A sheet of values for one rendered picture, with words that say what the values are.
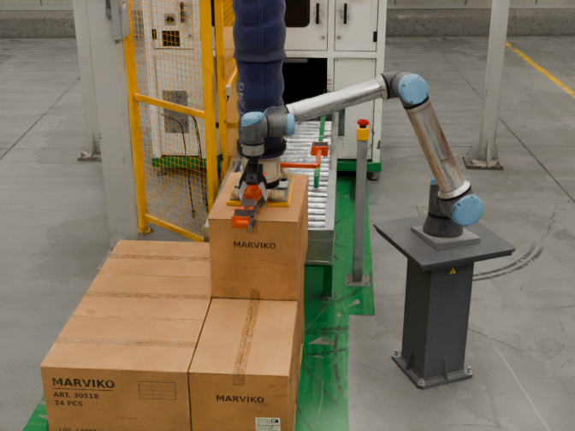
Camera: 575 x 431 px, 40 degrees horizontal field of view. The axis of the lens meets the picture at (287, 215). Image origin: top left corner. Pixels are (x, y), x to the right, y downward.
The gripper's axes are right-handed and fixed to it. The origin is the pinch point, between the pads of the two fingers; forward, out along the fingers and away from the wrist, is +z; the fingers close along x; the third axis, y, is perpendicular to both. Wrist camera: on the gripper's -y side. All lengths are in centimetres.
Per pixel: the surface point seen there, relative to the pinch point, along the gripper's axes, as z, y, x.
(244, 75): -45, 33, 7
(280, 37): -62, 36, -8
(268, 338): 53, -23, -8
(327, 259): 64, 75, -29
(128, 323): 53, -17, 54
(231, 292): 50, 9, 12
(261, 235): 20.6, 9.0, -2.1
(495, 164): 104, 350, -164
